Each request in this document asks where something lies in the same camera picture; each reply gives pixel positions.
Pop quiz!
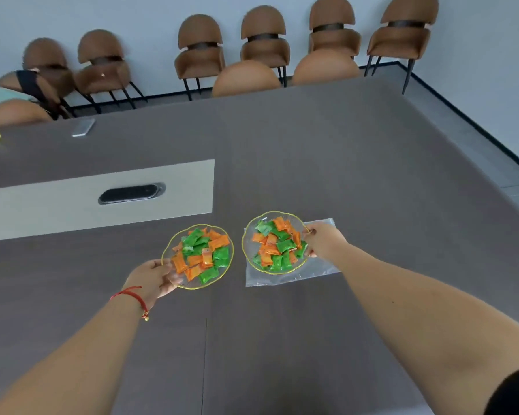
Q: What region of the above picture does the person's right hand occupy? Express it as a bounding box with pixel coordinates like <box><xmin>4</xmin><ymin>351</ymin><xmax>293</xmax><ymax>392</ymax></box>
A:
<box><xmin>303</xmin><ymin>222</ymin><xmax>349</xmax><ymax>264</ymax></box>

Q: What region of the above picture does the person's left hand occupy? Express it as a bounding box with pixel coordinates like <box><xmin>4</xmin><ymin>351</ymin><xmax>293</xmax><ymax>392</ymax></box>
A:
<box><xmin>123</xmin><ymin>259</ymin><xmax>185</xmax><ymax>310</ymax></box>

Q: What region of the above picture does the gold-rimmed clear glass plate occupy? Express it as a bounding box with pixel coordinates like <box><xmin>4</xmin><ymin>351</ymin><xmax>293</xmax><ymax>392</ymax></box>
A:
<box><xmin>241</xmin><ymin>211</ymin><xmax>313</xmax><ymax>276</ymax></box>
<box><xmin>161</xmin><ymin>224</ymin><xmax>234</xmax><ymax>290</ymax></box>

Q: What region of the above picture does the person's left forearm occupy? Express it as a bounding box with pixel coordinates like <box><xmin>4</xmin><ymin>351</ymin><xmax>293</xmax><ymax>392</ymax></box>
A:
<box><xmin>0</xmin><ymin>290</ymin><xmax>150</xmax><ymax>415</ymax></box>

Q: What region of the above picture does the person's right forearm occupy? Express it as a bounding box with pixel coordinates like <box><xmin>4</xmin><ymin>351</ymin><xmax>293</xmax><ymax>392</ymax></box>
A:
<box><xmin>328</xmin><ymin>242</ymin><xmax>519</xmax><ymax>415</ymax></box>

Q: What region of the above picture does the pile of orange green candies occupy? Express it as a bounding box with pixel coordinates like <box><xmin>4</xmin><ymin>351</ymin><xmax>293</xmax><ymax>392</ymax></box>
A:
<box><xmin>172</xmin><ymin>228</ymin><xmax>231</xmax><ymax>285</ymax></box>
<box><xmin>252</xmin><ymin>217</ymin><xmax>308</xmax><ymax>273</ymax></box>

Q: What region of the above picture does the clear plastic bag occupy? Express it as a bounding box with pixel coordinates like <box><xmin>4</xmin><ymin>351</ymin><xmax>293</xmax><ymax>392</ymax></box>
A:
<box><xmin>244</xmin><ymin>218</ymin><xmax>341</xmax><ymax>288</ymax></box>

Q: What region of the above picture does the beige table inset panel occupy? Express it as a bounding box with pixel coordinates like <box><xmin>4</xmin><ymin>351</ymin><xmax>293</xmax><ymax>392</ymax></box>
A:
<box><xmin>0</xmin><ymin>159</ymin><xmax>215</xmax><ymax>243</ymax></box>

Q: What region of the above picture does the grey smartphone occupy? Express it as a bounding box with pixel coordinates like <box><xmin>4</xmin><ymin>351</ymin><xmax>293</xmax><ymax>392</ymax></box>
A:
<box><xmin>71</xmin><ymin>118</ymin><xmax>96</xmax><ymax>138</ymax></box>

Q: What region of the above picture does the row of brown chairs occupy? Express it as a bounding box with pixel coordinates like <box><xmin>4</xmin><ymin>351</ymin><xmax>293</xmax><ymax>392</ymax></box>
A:
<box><xmin>0</xmin><ymin>0</ymin><xmax>440</xmax><ymax>128</ymax></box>

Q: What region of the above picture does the light teal cloth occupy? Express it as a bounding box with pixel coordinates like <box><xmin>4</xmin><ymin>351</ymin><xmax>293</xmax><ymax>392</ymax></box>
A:
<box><xmin>0</xmin><ymin>87</ymin><xmax>29</xmax><ymax>111</ymax></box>

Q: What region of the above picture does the black sleeve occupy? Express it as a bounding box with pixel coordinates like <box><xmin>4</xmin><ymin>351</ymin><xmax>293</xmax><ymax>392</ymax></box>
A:
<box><xmin>484</xmin><ymin>363</ymin><xmax>519</xmax><ymax>415</ymax></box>

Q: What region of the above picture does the red string bracelet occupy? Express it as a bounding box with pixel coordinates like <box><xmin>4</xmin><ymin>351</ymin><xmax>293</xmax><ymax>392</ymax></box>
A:
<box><xmin>109</xmin><ymin>286</ymin><xmax>151</xmax><ymax>321</ymax></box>

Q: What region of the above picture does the black oval cable port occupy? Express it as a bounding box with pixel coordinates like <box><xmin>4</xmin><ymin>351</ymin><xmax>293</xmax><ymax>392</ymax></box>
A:
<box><xmin>98</xmin><ymin>182</ymin><xmax>167</xmax><ymax>205</ymax></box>

